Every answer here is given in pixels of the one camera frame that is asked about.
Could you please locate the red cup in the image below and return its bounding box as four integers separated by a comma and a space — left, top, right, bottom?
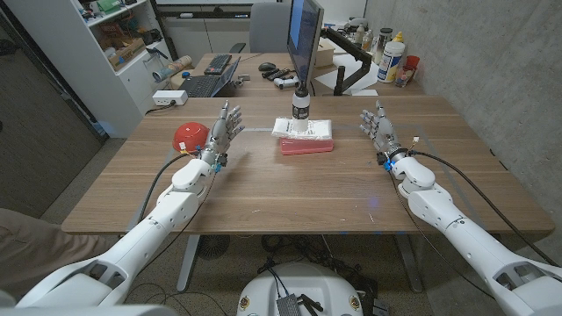
394, 54, 421, 88

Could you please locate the wooden back desk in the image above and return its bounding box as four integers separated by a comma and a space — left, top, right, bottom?
182, 51, 426, 98

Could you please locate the person's beige trouser leg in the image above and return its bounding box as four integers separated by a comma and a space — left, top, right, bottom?
0, 207, 119, 299

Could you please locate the white wipes pack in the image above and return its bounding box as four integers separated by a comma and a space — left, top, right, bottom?
271, 117, 334, 141

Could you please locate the white robot torso base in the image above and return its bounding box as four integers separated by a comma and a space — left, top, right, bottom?
236, 262, 365, 316

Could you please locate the rolled paper tube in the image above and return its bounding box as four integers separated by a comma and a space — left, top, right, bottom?
152, 54, 194, 83

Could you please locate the black keyboard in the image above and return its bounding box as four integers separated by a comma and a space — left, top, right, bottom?
203, 54, 233, 76

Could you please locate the white paper sheet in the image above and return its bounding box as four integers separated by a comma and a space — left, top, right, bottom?
313, 53, 381, 93

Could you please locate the grey office chair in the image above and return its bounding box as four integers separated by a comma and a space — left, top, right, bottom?
229, 2, 292, 54

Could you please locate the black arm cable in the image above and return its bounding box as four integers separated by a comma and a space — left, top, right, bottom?
137, 151, 197, 225
408, 149, 559, 268

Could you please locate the white power strip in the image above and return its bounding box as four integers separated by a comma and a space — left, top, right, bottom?
151, 90, 190, 107

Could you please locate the pink plastic box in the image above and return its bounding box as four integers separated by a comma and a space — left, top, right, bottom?
279, 137, 335, 156

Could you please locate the cardboard box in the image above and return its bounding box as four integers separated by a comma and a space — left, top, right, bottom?
314, 37, 336, 68

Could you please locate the white wipes canister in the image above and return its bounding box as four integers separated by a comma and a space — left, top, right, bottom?
377, 40, 406, 84

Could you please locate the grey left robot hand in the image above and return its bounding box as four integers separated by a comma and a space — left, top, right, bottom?
199, 99, 246, 168

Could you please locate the black remote control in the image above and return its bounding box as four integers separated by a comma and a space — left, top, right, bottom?
262, 67, 296, 82

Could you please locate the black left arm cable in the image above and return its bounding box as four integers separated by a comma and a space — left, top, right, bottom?
137, 151, 197, 225

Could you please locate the white dispenser bottle black cap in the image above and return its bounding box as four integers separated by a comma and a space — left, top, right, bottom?
292, 83, 312, 133

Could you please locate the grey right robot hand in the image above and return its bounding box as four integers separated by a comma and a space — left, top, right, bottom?
359, 99, 409, 167

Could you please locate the white shelf cabinet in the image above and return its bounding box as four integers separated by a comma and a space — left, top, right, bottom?
3, 0, 176, 139

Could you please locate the computer monitor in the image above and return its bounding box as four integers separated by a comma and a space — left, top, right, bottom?
286, 0, 326, 84

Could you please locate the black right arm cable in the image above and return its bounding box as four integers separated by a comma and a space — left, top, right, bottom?
408, 149, 559, 268

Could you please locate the black lid jar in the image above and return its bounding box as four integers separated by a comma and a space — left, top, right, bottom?
373, 27, 394, 65

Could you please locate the black laptop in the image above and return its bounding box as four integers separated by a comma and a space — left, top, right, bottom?
177, 56, 241, 98

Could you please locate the white game controller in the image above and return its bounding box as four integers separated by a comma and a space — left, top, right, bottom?
273, 75, 301, 90

